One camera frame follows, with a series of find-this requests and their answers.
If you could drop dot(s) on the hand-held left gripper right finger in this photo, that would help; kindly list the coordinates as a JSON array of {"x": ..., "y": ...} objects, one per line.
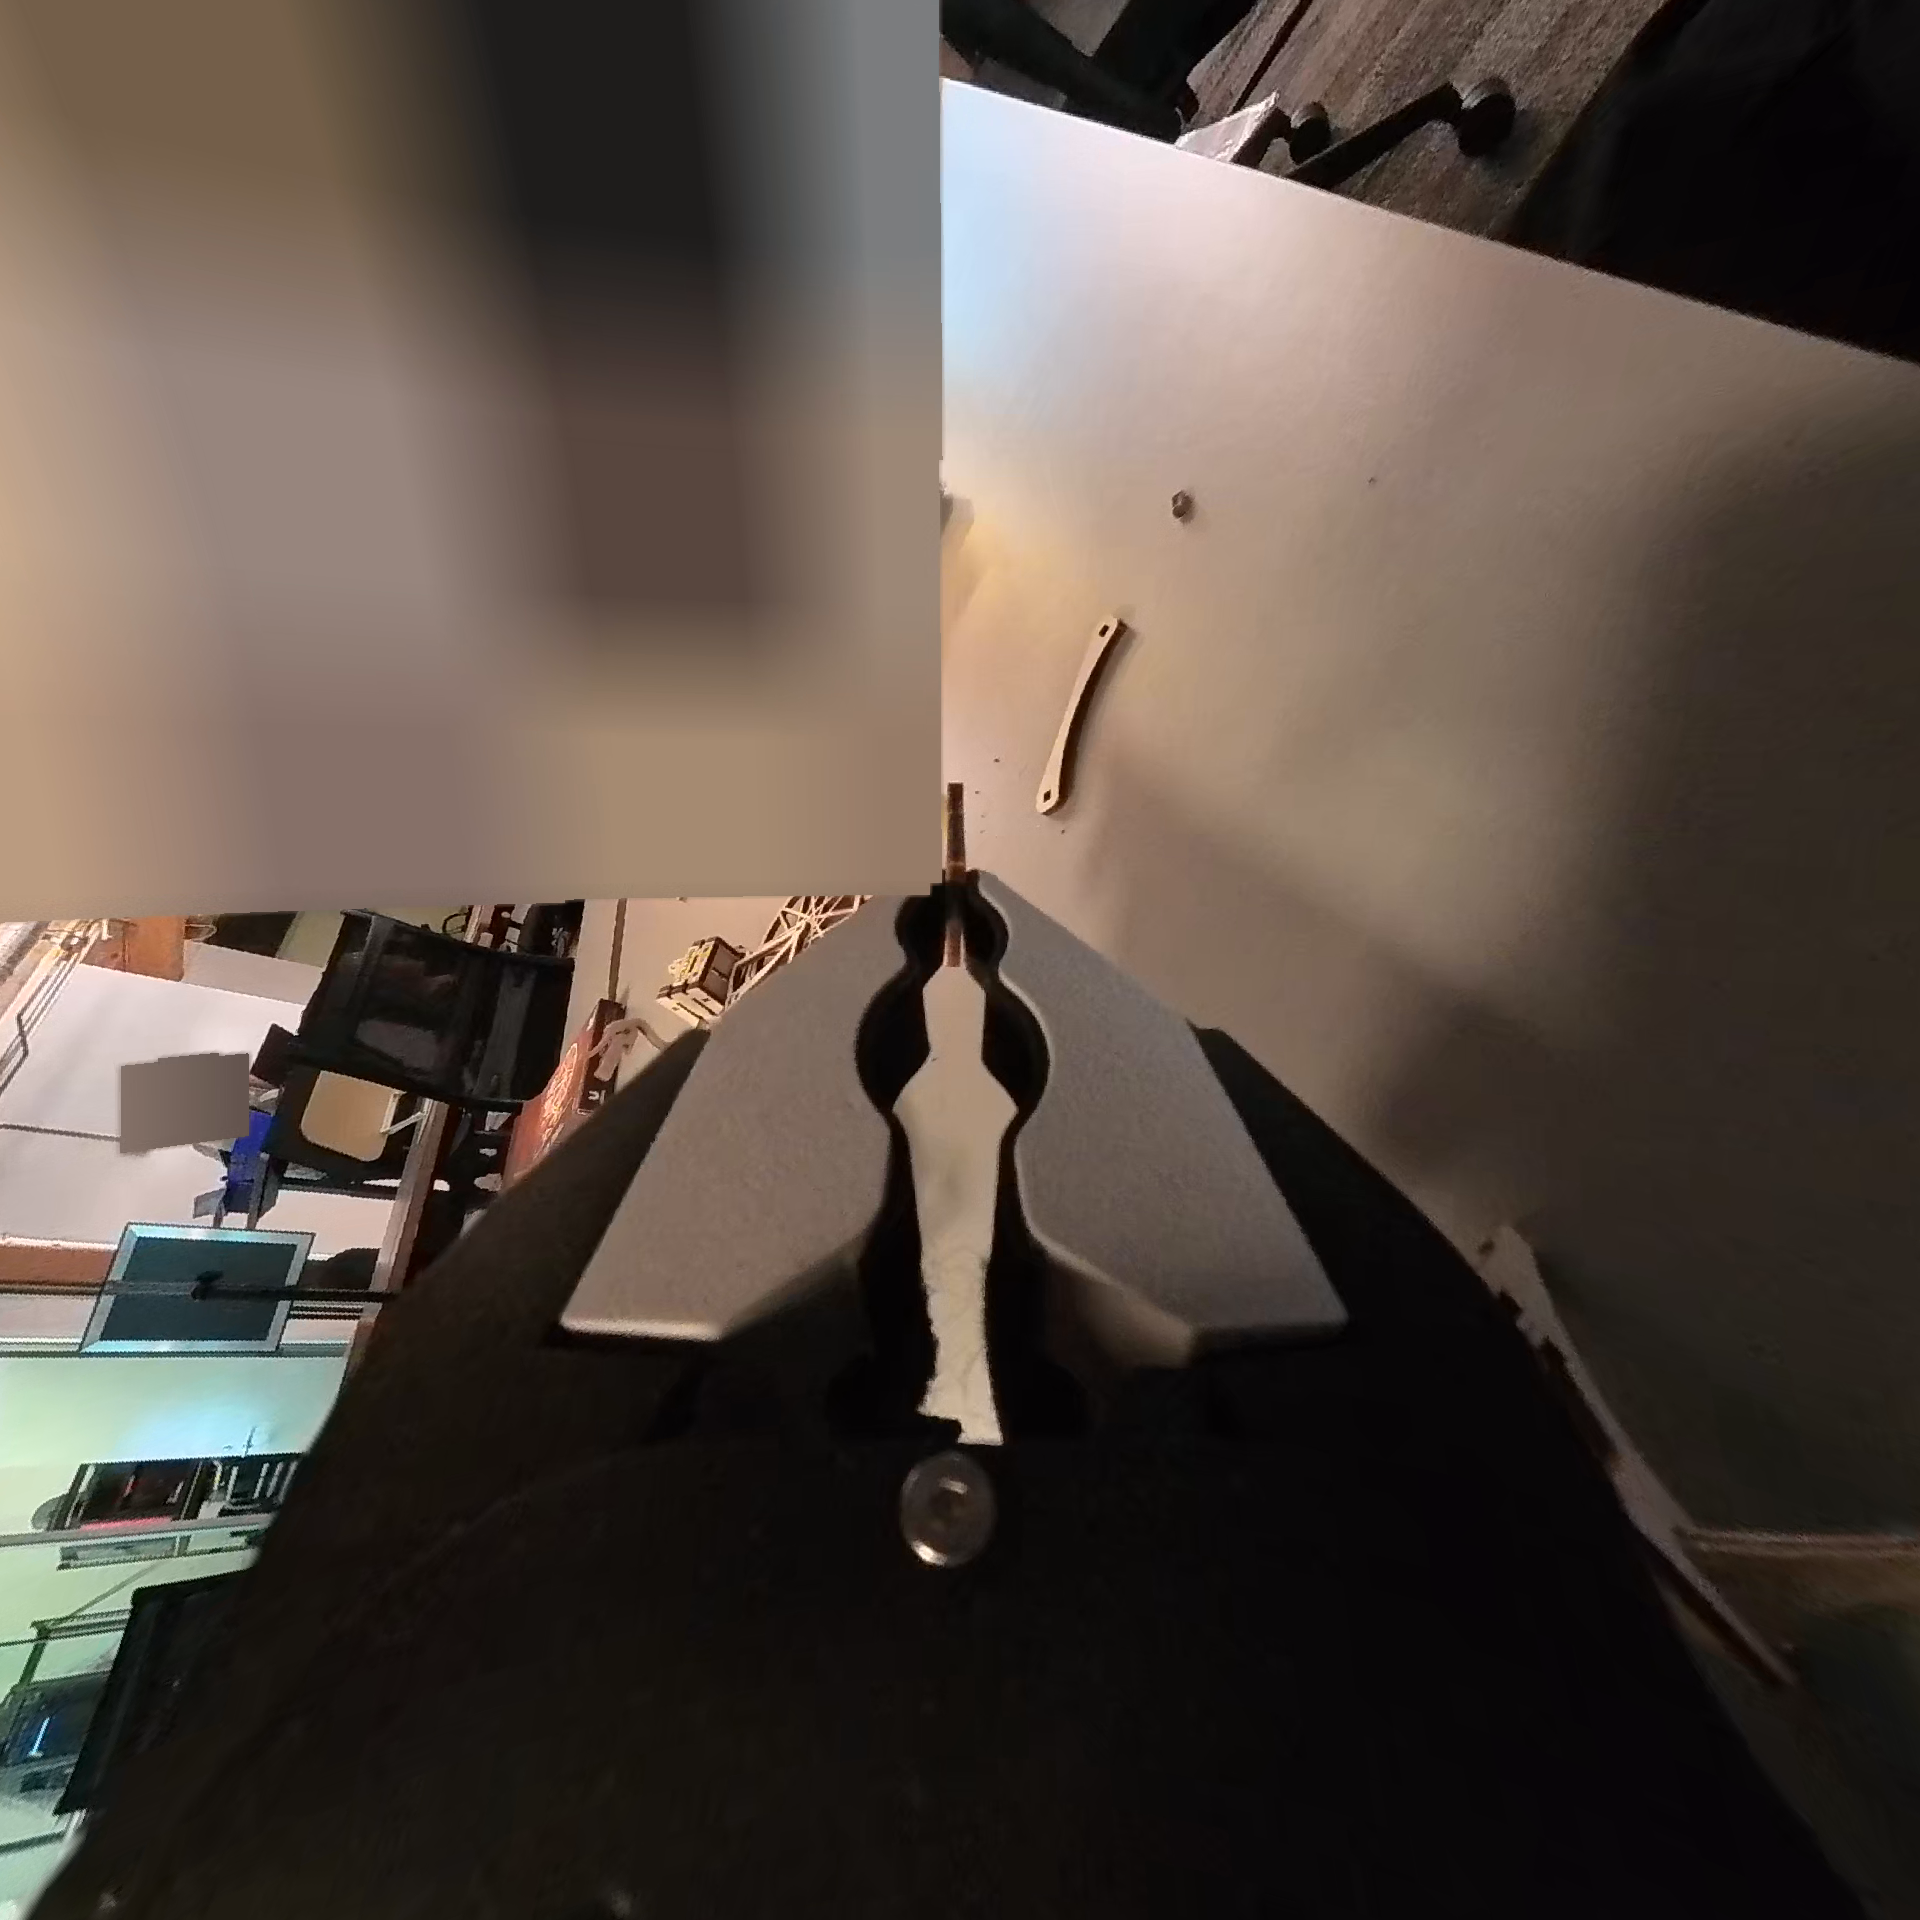
[{"x": 1155, "y": 1184}]

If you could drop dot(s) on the wooden bicycle model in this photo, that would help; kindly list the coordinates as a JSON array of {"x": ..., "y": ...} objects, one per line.
[{"x": 705, "y": 969}]

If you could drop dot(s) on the curved wooden strip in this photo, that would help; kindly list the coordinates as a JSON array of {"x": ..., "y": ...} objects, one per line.
[{"x": 1076, "y": 720}]

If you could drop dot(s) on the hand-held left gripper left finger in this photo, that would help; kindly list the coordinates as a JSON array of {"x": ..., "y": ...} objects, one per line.
[{"x": 721, "y": 1184}]

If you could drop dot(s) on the dark brown cardboard box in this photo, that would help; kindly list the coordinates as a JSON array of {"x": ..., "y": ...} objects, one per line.
[{"x": 563, "y": 1095}]

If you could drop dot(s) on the black mesh office chair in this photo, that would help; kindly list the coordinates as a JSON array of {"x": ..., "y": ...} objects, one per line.
[{"x": 420, "y": 999}]

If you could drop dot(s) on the small wooden stick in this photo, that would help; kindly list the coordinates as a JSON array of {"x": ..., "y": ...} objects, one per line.
[{"x": 957, "y": 832}]

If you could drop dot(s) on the grey panel on stand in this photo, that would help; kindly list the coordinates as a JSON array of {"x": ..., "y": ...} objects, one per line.
[{"x": 194, "y": 1286}]

